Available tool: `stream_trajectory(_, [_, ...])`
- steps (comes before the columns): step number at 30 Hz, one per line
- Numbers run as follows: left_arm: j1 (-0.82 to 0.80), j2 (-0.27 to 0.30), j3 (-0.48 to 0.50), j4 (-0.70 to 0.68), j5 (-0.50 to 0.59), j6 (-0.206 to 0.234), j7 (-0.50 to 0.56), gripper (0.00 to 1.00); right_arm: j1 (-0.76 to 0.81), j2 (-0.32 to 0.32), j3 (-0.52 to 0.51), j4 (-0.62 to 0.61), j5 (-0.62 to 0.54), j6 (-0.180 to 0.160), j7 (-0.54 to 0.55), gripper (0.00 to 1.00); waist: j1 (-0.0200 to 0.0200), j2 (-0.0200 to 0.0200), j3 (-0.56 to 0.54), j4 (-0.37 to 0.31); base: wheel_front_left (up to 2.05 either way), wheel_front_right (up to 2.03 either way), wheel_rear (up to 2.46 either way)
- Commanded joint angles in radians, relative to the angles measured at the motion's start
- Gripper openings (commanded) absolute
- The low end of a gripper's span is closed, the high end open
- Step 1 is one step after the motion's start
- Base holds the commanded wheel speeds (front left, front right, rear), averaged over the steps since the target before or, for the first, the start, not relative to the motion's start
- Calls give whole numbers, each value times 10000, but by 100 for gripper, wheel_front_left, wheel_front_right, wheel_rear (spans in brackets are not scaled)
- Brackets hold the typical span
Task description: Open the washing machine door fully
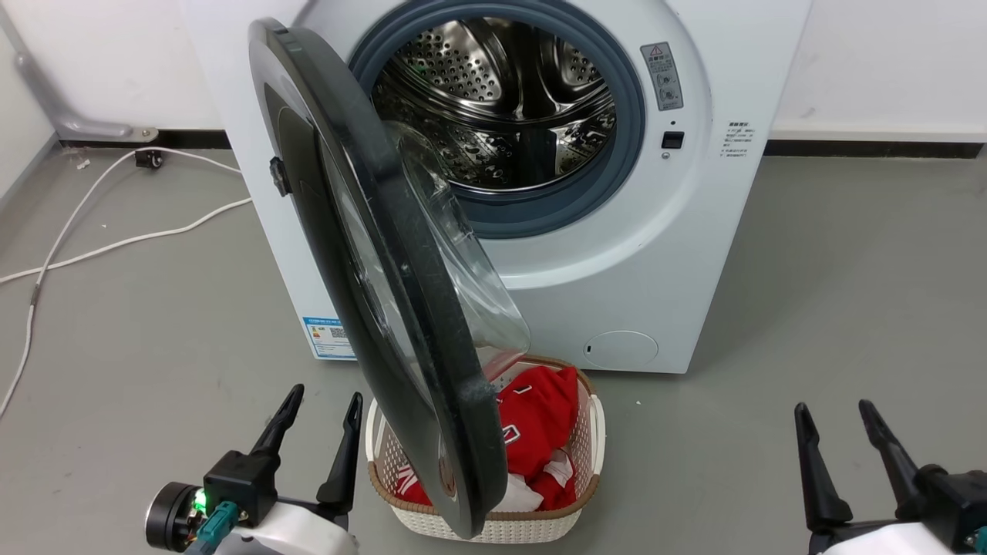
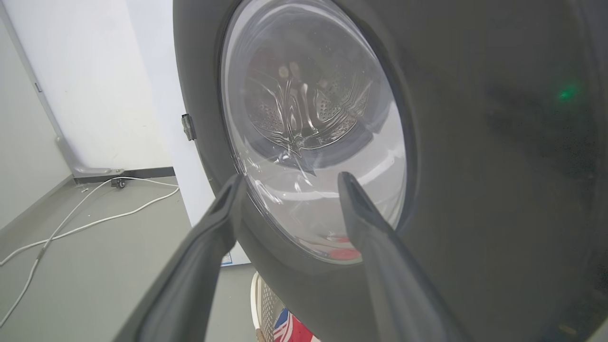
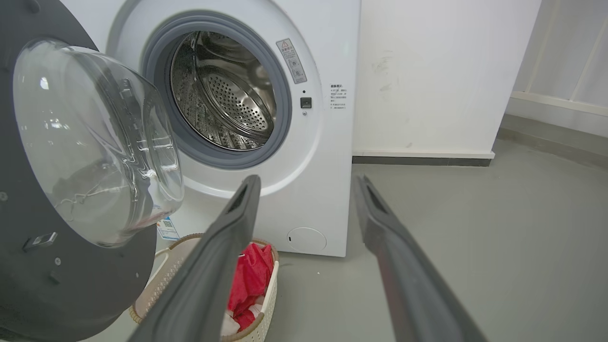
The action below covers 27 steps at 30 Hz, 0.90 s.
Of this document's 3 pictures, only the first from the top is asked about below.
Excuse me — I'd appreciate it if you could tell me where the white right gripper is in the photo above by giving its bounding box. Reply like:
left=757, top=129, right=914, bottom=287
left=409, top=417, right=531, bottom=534
left=794, top=399, right=987, bottom=555

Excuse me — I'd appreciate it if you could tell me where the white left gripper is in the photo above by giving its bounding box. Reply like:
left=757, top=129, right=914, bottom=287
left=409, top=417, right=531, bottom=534
left=145, top=384, right=364, bottom=555

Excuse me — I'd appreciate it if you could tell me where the dark grey round washer door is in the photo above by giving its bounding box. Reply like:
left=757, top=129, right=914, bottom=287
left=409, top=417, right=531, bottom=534
left=248, top=17, right=533, bottom=540

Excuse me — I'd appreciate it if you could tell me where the white front-load washing machine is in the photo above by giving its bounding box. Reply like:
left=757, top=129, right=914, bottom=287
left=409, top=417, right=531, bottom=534
left=179, top=0, right=812, bottom=375

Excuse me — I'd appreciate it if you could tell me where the grey rubber door gasket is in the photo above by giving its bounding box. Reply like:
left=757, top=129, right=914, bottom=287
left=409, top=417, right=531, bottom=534
left=349, top=0, right=647, bottom=240

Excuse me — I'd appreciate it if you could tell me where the blue energy label sticker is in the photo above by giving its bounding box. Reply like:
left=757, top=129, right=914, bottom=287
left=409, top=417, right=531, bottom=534
left=301, top=314, right=358, bottom=361

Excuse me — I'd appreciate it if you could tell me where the red garment with white letters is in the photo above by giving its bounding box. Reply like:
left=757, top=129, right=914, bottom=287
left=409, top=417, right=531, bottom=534
left=393, top=366, right=580, bottom=512

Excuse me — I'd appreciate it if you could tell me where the white wicker laundry basket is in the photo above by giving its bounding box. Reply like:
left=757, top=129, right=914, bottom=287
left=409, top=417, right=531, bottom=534
left=365, top=355, right=607, bottom=546

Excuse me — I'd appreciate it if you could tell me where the round white filter cover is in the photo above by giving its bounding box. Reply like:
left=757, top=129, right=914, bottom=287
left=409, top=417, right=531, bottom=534
left=583, top=331, right=659, bottom=369

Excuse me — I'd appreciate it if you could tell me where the stainless steel washer drum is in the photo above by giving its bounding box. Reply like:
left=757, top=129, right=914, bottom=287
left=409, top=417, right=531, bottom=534
left=370, top=17, right=618, bottom=193

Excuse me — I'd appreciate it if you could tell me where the grey warning sticker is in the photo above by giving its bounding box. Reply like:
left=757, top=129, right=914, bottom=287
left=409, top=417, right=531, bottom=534
left=640, top=42, right=685, bottom=112

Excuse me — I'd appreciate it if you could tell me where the teal cable connector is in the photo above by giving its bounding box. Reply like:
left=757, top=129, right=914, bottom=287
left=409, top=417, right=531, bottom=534
left=184, top=500, right=240, bottom=555

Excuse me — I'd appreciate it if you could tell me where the plain white cable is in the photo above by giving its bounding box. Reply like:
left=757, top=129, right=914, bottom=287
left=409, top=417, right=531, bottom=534
left=0, top=197, right=254, bottom=286

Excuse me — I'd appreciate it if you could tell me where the grey wall pipe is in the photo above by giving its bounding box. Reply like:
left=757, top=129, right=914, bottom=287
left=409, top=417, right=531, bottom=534
left=0, top=9, right=160, bottom=144

